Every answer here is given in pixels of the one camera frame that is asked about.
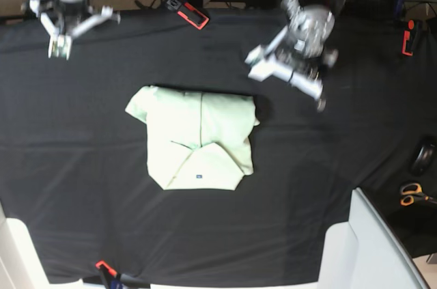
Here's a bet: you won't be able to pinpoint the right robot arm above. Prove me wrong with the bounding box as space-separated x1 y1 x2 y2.
22 0 121 60

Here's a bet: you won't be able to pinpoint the white table frame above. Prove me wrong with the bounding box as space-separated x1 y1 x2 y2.
317 188 429 289
0 199 84 289

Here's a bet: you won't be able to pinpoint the red and black clamp bottom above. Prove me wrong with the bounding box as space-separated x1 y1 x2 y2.
95 260 151 289

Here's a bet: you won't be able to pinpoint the white table frame left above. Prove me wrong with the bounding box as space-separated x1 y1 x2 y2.
0 199 84 289

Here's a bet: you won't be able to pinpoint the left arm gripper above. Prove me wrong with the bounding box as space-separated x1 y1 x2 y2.
244 0 338 111

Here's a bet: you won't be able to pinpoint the white table frame right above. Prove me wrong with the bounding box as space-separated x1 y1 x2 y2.
317 188 429 289

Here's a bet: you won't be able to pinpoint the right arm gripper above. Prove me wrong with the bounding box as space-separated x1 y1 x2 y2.
21 0 121 60

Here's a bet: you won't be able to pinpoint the orange and black bracket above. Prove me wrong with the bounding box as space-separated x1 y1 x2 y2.
401 19 421 57

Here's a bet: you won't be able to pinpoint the black table cloth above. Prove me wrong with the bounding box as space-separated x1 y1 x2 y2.
1 9 436 287

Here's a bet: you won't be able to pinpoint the orange handled scissors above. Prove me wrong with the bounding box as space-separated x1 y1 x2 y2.
399 182 436 206

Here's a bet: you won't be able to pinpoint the red and black clamp tool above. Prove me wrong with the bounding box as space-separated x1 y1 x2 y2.
165 0 210 30

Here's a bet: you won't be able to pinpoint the blue cable bundle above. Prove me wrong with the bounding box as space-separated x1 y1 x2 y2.
393 0 406 23

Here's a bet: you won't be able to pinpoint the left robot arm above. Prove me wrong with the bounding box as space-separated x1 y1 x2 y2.
245 0 346 111

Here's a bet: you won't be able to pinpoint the light green T-shirt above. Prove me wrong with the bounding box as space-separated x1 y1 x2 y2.
125 86 259 191

